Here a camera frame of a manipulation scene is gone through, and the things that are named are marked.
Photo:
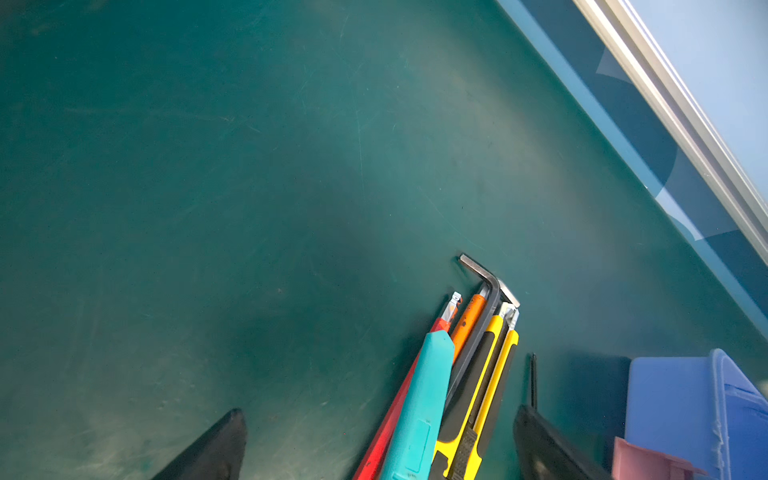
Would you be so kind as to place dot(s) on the white blue tool box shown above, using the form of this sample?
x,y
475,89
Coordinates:
x,y
692,418

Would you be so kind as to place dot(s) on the red handled hex key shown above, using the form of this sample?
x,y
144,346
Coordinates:
x,y
373,459

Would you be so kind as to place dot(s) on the orange handled screwdriver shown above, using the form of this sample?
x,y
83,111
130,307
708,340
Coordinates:
x,y
466,323

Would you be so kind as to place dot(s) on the silver hex key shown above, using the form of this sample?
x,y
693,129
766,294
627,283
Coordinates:
x,y
498,292

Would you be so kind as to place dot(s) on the back horizontal frame bar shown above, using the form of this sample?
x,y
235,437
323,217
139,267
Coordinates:
x,y
629,38

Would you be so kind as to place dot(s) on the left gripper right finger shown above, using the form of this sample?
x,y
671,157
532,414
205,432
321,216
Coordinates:
x,y
544,453

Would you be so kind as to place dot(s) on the teal utility knife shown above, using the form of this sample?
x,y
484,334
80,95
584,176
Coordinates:
x,y
412,446

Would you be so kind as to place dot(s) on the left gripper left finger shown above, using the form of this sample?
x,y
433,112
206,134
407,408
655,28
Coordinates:
x,y
217,454

